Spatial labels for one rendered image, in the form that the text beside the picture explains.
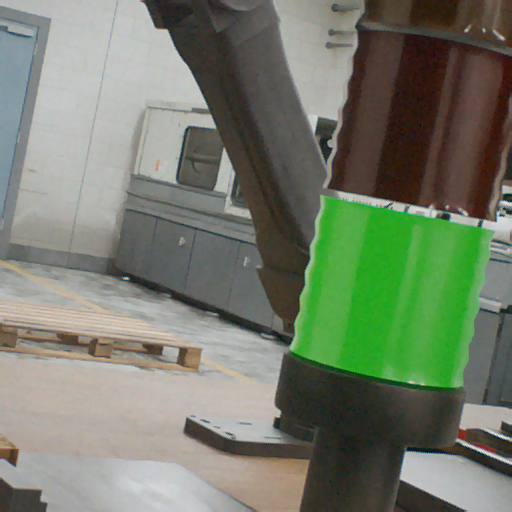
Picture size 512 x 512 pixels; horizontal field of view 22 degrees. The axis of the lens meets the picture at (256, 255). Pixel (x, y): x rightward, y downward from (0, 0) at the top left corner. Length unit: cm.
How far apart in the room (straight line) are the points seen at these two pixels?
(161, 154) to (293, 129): 1079
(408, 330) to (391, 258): 1
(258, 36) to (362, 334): 59
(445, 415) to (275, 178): 61
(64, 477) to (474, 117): 44
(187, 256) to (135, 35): 243
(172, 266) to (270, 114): 1017
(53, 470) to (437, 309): 44
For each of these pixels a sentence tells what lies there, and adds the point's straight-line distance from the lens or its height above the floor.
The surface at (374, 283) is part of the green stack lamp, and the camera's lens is 26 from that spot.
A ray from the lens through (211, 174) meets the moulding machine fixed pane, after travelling 1073.
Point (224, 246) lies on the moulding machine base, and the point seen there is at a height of 57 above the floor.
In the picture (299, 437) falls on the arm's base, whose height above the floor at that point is 91.
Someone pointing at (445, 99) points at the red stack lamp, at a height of 111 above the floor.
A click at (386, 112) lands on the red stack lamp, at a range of 26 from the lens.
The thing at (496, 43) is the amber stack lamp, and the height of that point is 112.
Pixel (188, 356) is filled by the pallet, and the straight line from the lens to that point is 721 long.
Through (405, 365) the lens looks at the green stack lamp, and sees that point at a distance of 26.
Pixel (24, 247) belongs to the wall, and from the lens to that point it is 1194.
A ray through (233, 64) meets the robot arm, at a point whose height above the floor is 116.
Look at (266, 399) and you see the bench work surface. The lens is 115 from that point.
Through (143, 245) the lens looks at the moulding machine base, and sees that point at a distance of 1161.
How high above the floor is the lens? 108
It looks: 3 degrees down
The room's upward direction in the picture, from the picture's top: 11 degrees clockwise
